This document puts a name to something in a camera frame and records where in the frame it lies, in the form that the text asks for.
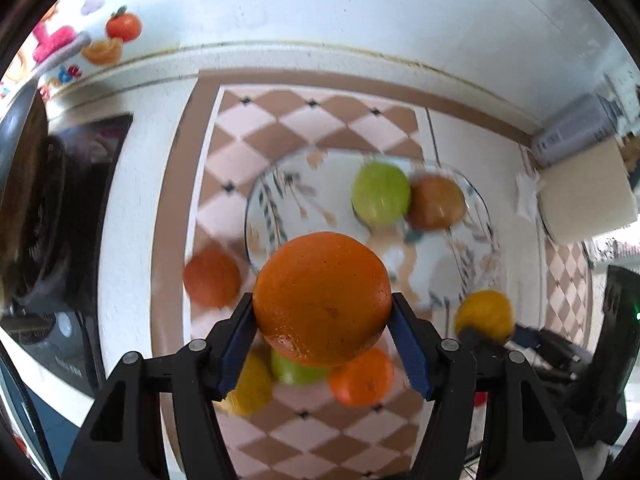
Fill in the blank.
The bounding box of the patterned glass plate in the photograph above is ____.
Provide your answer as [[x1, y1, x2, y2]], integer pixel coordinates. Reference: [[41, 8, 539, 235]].
[[244, 151, 502, 313]]

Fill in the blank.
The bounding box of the gold ingot wall sticker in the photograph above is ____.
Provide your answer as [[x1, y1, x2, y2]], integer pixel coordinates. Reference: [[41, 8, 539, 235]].
[[81, 37, 124, 66]]

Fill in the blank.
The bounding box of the dark red orange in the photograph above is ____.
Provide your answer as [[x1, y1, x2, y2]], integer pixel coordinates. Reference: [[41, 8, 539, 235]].
[[183, 247, 242, 309]]

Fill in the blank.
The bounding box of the white folded paper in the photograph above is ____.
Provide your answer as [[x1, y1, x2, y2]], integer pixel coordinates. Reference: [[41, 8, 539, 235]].
[[515, 172, 544, 221]]

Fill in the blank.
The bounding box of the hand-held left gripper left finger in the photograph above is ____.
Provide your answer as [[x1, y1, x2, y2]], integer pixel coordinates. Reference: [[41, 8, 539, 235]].
[[60, 292, 259, 480]]

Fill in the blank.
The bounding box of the large orange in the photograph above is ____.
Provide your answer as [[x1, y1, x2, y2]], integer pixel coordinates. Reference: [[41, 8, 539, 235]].
[[252, 231, 393, 367]]

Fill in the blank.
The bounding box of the yellow citrus fruit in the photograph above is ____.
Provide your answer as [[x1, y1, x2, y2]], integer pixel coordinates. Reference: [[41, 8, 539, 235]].
[[220, 350, 275, 417], [454, 290, 516, 343]]

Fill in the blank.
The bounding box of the small tangerine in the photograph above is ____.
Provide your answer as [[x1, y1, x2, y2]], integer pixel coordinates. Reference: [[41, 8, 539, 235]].
[[328, 347, 396, 407]]

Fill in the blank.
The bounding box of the black gas stove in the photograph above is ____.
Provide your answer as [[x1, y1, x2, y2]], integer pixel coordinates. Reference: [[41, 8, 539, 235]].
[[0, 112, 134, 397]]

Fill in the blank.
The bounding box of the metal can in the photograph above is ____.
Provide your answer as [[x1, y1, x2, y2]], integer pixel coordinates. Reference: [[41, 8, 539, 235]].
[[530, 92, 619, 168]]

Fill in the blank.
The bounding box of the pink character wall sticker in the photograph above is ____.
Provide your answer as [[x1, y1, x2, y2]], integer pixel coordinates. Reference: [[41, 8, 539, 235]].
[[32, 2, 93, 63]]

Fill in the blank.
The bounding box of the colourful characters wall sticker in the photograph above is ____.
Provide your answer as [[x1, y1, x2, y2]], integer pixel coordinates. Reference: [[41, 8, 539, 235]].
[[0, 50, 32, 102]]

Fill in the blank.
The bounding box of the black wok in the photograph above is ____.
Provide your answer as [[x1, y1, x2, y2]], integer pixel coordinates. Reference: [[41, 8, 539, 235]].
[[0, 85, 67, 307]]

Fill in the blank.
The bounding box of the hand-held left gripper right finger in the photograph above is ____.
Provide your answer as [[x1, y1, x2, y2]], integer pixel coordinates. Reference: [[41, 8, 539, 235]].
[[387, 292, 584, 480]]

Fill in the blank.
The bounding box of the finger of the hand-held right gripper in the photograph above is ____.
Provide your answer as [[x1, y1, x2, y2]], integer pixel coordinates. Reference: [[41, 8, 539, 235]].
[[512, 324, 595, 382], [459, 326, 510, 356]]

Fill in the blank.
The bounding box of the checkered table mat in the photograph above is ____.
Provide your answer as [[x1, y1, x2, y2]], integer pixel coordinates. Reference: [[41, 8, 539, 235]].
[[150, 70, 597, 480]]

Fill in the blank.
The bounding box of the brown round fruit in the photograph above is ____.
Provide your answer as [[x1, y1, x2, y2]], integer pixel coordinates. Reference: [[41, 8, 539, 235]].
[[406, 175, 467, 232]]

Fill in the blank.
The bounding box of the persimmon wall sticker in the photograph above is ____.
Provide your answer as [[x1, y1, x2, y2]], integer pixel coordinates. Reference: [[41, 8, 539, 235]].
[[105, 6, 143, 42]]

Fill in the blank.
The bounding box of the cream utensil holder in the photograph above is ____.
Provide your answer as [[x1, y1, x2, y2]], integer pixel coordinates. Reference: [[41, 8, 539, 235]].
[[537, 137, 639, 247]]

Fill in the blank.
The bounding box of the green apple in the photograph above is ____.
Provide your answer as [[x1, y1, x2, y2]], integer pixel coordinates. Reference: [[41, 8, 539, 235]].
[[351, 160, 412, 227], [271, 347, 331, 386]]

